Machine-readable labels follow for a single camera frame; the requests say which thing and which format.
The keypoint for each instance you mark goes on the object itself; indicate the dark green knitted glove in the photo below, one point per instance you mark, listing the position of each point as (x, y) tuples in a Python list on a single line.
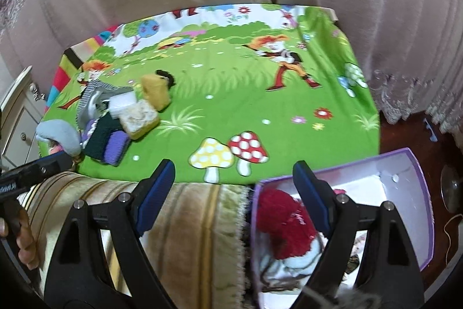
[(105, 131)]

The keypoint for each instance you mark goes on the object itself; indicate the white ornate nightstand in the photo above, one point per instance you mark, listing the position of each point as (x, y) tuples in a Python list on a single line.
[(18, 128)]

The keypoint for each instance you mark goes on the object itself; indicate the purple cardboard box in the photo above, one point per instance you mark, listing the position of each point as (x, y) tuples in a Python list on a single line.
[(398, 204)]

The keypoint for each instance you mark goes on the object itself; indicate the purple knitted cloth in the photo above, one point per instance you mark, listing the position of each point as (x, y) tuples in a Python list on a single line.
[(117, 146)]

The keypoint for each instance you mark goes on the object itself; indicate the striped beige blanket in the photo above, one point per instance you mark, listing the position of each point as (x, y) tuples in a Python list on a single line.
[(195, 222)]

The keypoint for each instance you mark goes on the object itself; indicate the white patterned cloth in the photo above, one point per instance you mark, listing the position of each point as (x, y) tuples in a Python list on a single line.
[(278, 280)]

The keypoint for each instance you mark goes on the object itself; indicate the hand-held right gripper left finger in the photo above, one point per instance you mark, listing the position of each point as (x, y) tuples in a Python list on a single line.
[(159, 186)]

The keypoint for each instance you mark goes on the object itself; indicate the dark red knitted hat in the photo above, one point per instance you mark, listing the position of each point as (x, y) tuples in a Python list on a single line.
[(282, 218)]

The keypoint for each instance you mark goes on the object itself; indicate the leopard print cloth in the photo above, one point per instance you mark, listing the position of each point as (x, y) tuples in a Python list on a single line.
[(353, 262)]

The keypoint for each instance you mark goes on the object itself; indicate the green cartoon printed blanket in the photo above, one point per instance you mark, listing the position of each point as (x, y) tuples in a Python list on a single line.
[(235, 95)]

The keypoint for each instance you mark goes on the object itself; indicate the light blue terry towel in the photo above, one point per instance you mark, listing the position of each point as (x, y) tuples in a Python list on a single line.
[(300, 263)]

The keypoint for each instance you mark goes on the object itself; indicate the light blue fleece cloth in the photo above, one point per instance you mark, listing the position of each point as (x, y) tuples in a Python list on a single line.
[(61, 133)]

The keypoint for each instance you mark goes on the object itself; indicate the grey herringbone cloth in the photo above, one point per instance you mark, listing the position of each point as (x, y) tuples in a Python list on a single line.
[(88, 111)]

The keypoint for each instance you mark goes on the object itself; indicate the yellow fluffy cloth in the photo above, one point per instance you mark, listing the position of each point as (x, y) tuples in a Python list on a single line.
[(139, 120)]

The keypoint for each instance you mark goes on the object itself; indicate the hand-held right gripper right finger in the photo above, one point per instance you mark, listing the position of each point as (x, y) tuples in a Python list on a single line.
[(311, 193)]

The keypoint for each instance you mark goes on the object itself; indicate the small blue floor object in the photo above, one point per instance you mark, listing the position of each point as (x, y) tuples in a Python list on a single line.
[(431, 131)]

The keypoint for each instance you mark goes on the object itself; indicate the yellow knitted cloth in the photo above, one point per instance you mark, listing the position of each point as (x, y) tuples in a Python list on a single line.
[(155, 93)]

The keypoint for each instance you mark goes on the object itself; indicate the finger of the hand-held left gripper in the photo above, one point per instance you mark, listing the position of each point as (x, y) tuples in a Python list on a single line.
[(47, 167)]

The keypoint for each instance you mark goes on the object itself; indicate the person's left hand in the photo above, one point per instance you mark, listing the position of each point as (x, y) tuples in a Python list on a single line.
[(25, 247)]

